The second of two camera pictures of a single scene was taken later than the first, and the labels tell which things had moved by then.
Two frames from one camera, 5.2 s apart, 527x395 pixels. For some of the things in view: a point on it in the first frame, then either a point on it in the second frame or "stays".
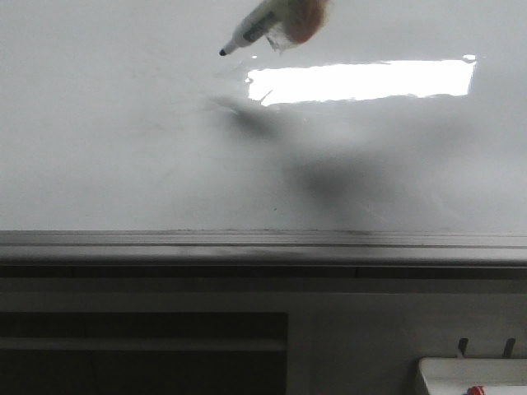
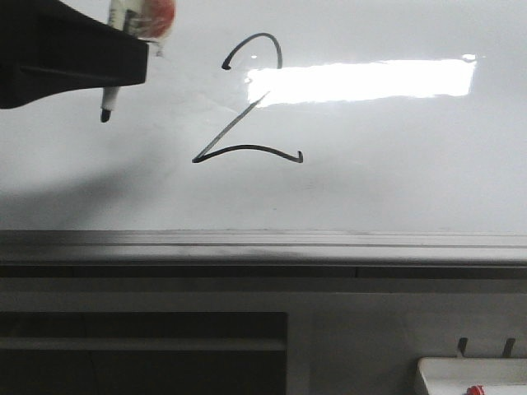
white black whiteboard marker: x=255 y=27 -> x=117 y=16
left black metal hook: x=463 y=345 stays
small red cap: x=477 y=390 stays
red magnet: x=295 y=22 -> x=152 y=21
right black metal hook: x=508 y=347 stays
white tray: x=456 y=376 stays
